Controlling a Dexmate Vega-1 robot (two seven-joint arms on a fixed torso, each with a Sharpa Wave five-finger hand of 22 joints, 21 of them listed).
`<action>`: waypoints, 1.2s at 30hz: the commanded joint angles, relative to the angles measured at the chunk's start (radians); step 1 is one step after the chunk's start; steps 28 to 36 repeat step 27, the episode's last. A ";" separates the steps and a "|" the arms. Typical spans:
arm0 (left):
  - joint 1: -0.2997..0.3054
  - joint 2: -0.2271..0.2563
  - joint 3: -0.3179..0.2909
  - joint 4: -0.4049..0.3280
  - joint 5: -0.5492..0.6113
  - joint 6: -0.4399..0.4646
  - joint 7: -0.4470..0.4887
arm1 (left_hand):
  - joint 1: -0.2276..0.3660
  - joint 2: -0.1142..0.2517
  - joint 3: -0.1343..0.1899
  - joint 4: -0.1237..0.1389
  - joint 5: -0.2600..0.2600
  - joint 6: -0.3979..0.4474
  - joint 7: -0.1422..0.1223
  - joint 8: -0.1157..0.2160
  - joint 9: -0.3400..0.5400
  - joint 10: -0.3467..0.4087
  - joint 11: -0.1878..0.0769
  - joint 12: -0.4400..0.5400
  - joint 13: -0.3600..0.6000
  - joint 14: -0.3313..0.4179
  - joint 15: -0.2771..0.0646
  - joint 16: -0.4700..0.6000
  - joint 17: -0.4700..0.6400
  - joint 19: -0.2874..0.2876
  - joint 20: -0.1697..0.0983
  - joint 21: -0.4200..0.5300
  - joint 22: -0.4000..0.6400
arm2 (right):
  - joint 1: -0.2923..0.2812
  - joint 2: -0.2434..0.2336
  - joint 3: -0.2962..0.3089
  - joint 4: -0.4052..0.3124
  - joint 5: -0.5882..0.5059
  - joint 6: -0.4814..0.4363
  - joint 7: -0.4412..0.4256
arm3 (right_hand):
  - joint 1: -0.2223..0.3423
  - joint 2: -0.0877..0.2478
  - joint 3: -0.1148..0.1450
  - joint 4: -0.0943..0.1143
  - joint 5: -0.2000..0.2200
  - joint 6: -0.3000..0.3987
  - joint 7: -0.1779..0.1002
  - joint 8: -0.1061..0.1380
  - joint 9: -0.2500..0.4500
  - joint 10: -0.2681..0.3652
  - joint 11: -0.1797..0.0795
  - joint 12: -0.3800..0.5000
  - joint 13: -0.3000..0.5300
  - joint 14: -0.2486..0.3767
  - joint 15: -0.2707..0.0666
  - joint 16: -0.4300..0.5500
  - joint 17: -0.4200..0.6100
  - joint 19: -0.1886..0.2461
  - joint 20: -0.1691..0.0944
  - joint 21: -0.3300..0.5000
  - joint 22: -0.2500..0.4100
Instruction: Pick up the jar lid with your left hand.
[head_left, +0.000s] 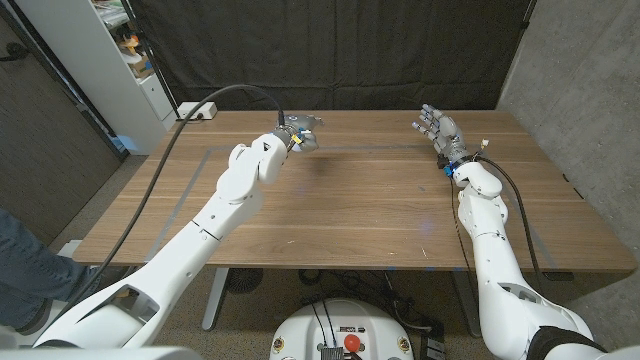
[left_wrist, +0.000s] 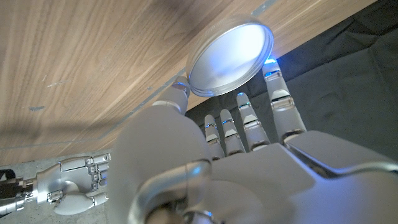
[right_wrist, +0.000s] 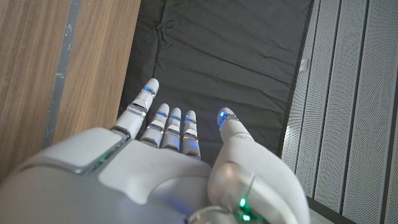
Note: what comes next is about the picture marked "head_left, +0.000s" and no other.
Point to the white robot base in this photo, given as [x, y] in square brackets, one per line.
[375, 320]

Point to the black backdrop curtain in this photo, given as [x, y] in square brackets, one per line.
[325, 50]

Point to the white shelf cabinet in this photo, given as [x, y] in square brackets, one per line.
[100, 75]

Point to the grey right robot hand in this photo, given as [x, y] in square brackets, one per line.
[447, 134]

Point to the orange toy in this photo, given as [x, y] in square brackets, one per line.
[131, 44]

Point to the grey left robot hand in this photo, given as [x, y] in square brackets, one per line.
[297, 124]

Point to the white table leg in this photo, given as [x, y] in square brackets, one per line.
[216, 300]
[462, 300]

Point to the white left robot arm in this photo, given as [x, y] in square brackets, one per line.
[200, 240]

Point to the dark grey shoe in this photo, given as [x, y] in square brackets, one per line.
[35, 320]
[107, 274]

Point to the black power adapter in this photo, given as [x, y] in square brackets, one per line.
[432, 345]

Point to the small cardboard box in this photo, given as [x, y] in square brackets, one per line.
[142, 66]

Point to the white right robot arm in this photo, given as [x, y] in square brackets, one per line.
[492, 270]

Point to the person's leg in blue jeans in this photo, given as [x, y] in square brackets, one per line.
[30, 280]

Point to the dark wooden door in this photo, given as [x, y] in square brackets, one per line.
[45, 150]

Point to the red emergency stop button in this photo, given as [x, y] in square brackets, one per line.
[352, 342]

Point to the white power strip box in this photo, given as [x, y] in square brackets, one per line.
[207, 112]

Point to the black round floor fan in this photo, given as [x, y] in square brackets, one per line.
[243, 280]

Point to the black curtain stand pole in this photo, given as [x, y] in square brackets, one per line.
[150, 57]

